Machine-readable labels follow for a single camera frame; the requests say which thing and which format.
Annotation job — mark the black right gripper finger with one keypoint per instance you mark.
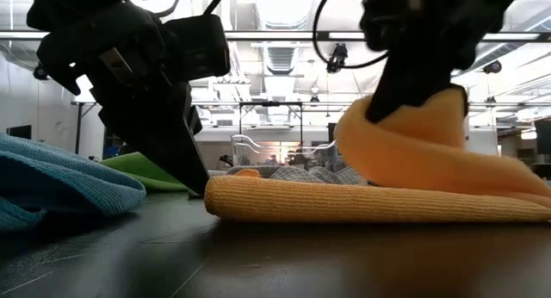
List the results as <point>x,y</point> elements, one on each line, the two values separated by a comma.
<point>409,82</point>
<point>466,100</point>

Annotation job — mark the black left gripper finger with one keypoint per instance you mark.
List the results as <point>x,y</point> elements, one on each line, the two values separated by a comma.
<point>172,151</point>
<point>196,123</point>

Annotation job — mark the light blue microfiber towel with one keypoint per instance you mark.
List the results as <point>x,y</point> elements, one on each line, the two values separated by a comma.
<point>64,181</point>

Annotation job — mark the light grey microfiber towel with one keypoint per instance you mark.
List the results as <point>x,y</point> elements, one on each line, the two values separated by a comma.
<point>297,174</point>

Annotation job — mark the orange microfiber towel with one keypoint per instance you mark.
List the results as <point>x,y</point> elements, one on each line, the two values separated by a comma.
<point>387,194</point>

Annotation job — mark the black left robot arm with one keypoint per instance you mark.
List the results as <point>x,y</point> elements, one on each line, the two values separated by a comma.
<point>86,5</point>

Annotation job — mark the green microfiber towel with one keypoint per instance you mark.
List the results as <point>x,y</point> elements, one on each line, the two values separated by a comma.
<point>142,171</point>

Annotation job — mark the round black ceiling spotlight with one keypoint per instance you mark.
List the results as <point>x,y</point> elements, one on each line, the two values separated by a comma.
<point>41,72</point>
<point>493,67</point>

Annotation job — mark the clear plastic bin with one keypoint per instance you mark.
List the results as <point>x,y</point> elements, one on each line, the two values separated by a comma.
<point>241,149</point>

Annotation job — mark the large dark monitor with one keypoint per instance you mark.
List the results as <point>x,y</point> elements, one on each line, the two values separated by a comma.
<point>543,136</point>

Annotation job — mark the black background monitor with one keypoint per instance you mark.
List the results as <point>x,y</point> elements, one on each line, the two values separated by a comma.
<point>331,132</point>

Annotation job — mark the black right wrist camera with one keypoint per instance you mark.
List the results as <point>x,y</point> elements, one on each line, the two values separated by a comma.
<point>383,18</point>

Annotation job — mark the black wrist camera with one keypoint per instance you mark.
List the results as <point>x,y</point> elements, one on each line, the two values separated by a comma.
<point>383,18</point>
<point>198,48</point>

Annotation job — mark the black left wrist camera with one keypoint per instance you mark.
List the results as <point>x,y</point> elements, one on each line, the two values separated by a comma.
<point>198,48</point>

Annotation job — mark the black background workbench frame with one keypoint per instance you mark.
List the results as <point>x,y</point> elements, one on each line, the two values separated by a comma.
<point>79,130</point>

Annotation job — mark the black overhead camera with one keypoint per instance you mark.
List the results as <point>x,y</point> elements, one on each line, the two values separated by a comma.
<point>338,57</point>

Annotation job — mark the small dark wall screen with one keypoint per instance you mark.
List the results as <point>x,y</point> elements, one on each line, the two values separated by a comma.
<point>19,132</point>

